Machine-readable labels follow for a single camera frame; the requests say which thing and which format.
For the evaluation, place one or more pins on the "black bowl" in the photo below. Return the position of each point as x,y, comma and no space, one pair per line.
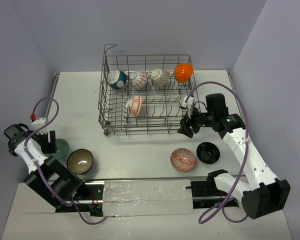
208,153

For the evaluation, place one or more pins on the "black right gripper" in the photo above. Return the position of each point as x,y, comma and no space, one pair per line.
191,121

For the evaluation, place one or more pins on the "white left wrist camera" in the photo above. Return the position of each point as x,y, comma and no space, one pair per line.
38,125

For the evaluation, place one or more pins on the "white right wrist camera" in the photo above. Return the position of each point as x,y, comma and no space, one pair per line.
188,104

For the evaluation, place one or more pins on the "grey wire dish rack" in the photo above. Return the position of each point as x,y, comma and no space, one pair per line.
160,111

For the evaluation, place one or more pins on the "plain white bowl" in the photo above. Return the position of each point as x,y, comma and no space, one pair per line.
183,72

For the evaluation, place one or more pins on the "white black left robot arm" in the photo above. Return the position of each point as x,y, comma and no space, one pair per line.
46,175

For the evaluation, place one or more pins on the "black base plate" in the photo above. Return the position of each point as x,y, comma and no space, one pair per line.
89,199
203,196

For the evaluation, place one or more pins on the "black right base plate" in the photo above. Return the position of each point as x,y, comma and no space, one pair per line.
203,196

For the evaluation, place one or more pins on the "grey geometric pattern bowl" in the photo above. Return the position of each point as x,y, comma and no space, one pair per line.
159,77

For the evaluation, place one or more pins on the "blue triangle pattern bowl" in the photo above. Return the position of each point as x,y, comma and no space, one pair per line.
117,79

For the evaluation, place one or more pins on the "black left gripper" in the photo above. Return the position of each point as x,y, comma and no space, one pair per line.
49,143

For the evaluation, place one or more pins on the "dark bowl beige inside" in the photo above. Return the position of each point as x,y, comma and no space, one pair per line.
80,161

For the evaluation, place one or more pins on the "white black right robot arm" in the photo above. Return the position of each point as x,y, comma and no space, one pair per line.
256,187

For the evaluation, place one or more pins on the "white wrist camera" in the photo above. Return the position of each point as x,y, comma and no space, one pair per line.
188,104
38,125

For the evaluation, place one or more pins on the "pale green bowl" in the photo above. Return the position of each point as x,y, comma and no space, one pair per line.
62,149

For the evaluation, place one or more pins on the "orange diamond pattern bowl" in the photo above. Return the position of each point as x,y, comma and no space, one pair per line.
182,159

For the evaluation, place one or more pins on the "grey taped cover panel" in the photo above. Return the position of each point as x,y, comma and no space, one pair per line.
147,198

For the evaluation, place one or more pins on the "white bowl red diamond pattern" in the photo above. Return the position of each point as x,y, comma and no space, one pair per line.
138,79

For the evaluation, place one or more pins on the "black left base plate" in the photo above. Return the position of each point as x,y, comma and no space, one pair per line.
89,199

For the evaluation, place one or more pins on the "orange floral pattern bowl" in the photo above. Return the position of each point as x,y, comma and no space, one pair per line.
134,105

